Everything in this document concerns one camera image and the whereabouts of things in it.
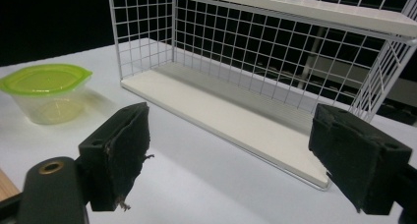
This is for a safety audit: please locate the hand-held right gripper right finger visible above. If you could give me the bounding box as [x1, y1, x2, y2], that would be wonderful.
[308, 102, 413, 216]

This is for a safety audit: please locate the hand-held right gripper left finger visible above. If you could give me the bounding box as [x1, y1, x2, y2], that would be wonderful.
[78, 101, 155, 213]

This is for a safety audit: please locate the clear container with green lid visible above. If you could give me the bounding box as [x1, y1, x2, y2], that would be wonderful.
[0, 63, 93, 126]

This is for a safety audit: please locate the white wire shelf rack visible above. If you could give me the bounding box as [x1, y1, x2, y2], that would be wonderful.
[106, 0, 417, 191]

